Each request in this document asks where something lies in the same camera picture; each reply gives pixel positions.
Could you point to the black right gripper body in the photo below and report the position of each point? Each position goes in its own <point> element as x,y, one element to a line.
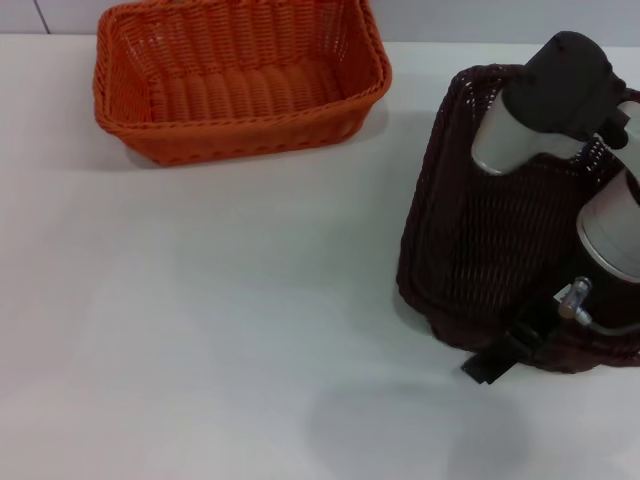
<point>537,320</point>

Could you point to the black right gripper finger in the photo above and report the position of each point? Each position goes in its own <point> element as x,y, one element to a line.
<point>487,369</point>

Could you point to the dark brown woven plastic basket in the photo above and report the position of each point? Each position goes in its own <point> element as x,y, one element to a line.
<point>480,225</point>

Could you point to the orange woven plastic basket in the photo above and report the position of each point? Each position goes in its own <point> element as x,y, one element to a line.
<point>240,95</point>

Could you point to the silver and black right robot arm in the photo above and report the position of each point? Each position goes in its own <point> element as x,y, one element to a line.
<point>560,90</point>

